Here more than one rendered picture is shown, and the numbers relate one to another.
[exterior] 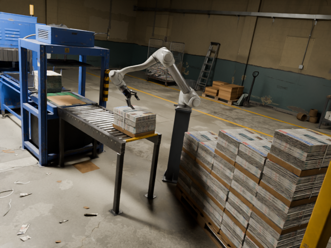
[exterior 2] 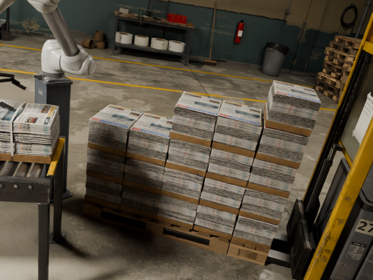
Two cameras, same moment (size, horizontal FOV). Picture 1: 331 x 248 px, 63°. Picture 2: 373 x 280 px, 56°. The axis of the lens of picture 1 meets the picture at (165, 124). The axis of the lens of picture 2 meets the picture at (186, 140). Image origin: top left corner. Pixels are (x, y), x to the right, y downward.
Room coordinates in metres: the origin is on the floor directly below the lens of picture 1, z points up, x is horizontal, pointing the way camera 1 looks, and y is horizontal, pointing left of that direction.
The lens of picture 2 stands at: (1.04, 1.22, 1.81)
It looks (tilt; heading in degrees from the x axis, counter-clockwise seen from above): 24 degrees down; 304
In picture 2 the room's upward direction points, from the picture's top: 11 degrees clockwise
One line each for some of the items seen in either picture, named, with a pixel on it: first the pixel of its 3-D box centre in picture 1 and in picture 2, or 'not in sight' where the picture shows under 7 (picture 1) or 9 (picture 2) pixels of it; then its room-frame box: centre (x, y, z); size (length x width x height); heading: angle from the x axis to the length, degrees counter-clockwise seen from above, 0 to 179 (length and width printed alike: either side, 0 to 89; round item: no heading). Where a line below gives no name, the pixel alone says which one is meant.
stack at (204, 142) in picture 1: (221, 188); (166, 177); (2.44, -0.66, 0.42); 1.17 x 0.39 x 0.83; 28
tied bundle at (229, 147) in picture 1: (242, 146); (196, 118); (2.32, -0.73, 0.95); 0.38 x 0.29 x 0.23; 119
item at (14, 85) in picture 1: (33, 84); not in sight; (4.43, 2.32, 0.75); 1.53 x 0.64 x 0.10; 48
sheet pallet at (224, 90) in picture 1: (223, 91); not in sight; (9.26, -1.85, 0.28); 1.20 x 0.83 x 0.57; 48
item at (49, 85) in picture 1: (47, 81); not in sight; (4.05, 1.90, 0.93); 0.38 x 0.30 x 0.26; 48
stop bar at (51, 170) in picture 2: (142, 137); (56, 156); (2.55, 0.22, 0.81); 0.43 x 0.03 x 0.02; 138
